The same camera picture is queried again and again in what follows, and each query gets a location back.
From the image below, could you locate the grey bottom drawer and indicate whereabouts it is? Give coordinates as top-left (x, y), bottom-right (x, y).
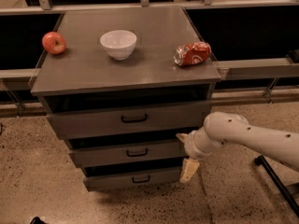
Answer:
top-left (83, 166), bottom-right (182, 191)

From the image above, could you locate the red apple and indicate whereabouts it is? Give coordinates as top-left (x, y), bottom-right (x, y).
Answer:
top-left (42, 32), bottom-right (66, 55)

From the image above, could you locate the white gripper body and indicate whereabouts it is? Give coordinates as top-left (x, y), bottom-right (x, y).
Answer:
top-left (183, 128), bottom-right (221, 161)

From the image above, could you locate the grey drawer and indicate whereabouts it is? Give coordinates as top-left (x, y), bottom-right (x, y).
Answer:
top-left (69, 139), bottom-right (187, 167)
top-left (83, 166), bottom-right (182, 191)
top-left (47, 101), bottom-right (211, 139)

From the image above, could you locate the grey metal railing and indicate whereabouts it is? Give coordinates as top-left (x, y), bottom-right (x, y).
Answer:
top-left (0, 0), bottom-right (299, 117)

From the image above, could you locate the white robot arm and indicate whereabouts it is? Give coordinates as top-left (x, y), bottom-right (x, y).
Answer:
top-left (176, 112), bottom-right (299, 183)

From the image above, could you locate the black object on floor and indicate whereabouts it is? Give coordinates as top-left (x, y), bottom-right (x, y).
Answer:
top-left (30, 217), bottom-right (48, 224)

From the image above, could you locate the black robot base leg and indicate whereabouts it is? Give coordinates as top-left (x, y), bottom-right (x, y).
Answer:
top-left (254, 155), bottom-right (299, 217)

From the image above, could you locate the white ceramic bowl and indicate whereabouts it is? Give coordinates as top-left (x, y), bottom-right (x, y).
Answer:
top-left (100, 30), bottom-right (137, 61)

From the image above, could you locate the grey top drawer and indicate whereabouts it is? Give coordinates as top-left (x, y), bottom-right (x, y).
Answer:
top-left (47, 101), bottom-right (211, 139)

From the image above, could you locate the grey drawer cabinet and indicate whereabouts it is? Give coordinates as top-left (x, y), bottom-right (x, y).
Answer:
top-left (32, 7), bottom-right (221, 178)

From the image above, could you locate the crushed red soda can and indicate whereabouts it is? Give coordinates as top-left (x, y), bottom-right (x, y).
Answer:
top-left (174, 41), bottom-right (211, 67)

